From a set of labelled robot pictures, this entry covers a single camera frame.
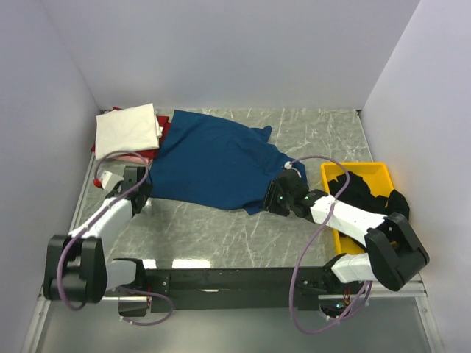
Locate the blue t shirt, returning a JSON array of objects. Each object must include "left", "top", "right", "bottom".
[{"left": 149, "top": 110, "right": 292, "bottom": 215}]

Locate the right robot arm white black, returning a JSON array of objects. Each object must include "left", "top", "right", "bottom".
[{"left": 263, "top": 169, "right": 430, "bottom": 293}]

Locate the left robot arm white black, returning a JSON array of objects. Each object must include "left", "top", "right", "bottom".
[{"left": 43, "top": 166, "right": 152, "bottom": 310}]

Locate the folded white t shirt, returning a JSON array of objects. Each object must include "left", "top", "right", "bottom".
[{"left": 94, "top": 102, "right": 164, "bottom": 161}]

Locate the folded red t shirt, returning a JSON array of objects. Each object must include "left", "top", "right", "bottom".
[{"left": 91, "top": 106, "right": 172, "bottom": 160}]

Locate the black t shirt in bin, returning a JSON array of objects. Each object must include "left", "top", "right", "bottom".
[{"left": 327, "top": 170, "right": 411, "bottom": 243}]

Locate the yellow plastic bin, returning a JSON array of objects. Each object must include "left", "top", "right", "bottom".
[{"left": 319, "top": 160, "right": 418, "bottom": 265}]

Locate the black base beam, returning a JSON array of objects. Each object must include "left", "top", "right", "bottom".
[{"left": 102, "top": 267, "right": 369, "bottom": 318}]

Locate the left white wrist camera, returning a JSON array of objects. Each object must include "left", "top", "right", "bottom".
[{"left": 93, "top": 170, "right": 123, "bottom": 192}]

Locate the aluminium frame rail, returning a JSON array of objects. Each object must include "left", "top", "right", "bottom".
[{"left": 21, "top": 152, "right": 95, "bottom": 353}]

